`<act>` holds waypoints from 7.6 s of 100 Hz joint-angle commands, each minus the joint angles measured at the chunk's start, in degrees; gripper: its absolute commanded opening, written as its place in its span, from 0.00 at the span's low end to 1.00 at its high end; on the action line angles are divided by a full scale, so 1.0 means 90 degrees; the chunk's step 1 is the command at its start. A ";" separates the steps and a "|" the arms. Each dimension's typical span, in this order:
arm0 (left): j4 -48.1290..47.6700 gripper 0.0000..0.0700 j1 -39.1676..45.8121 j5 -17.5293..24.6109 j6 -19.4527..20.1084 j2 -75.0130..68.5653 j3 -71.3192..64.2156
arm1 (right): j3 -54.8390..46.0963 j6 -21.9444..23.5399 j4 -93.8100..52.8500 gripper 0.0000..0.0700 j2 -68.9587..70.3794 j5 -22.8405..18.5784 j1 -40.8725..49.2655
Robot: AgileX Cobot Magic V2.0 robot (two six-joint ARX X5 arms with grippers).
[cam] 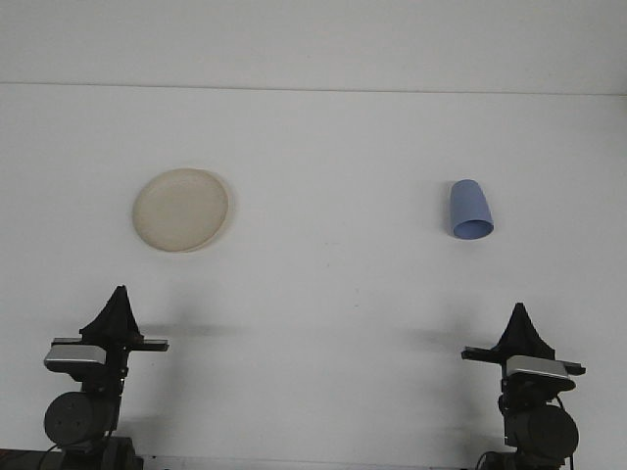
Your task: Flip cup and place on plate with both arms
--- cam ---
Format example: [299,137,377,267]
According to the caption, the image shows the pale blue cup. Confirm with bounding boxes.
[449,179,495,241]

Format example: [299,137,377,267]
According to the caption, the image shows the pale round plate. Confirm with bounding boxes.
[131,167,230,255]

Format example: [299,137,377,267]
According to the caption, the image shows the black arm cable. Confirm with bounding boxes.
[553,391,579,470]
[40,443,66,470]

